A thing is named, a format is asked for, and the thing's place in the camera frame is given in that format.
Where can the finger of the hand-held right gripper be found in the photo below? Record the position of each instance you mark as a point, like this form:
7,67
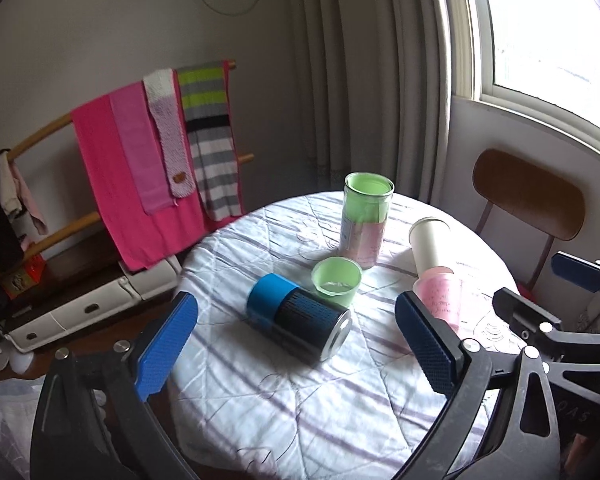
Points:
575,267
522,317

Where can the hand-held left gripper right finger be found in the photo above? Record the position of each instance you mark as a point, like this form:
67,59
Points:
426,347

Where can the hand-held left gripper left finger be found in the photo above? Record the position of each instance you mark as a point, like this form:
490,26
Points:
164,347

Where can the blue and black cup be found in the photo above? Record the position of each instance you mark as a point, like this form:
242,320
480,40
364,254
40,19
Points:
300,319

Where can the pink cup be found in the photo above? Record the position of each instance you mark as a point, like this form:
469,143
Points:
441,301

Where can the white cup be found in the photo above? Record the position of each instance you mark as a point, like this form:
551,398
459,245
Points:
430,247

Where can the small green cup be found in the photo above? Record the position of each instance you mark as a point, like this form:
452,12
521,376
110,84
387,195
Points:
336,281

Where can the brown wooden chair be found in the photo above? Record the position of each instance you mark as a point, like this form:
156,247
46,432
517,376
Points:
527,200

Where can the white drawer cabinet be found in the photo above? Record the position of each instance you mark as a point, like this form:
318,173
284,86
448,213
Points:
80,305

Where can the white striped tablecloth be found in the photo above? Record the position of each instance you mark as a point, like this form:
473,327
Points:
300,410

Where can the tall clear green tumbler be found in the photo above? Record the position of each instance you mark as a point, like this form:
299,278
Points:
366,220

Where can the hot pink towel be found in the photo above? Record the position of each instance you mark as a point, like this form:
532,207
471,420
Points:
130,200

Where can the white small fan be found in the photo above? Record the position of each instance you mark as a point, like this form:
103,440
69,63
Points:
12,360

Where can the red box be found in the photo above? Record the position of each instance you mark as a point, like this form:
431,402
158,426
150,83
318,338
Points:
20,276

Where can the white bedding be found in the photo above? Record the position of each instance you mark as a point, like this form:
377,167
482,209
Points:
5,425

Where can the light pink towel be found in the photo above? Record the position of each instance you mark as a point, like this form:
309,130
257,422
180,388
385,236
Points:
139,155

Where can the white and pink scarf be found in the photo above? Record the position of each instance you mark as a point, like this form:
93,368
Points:
169,140

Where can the dark hanging clothes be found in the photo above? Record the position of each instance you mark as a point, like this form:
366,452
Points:
2,210

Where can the striped grey green scarf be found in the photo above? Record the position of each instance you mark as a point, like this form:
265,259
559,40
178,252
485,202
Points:
210,140

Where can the window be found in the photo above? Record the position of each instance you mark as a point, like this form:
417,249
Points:
535,35

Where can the wooden towel rack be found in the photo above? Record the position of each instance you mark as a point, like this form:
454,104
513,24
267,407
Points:
40,135

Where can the beige curtain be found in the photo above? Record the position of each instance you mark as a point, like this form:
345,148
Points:
370,70

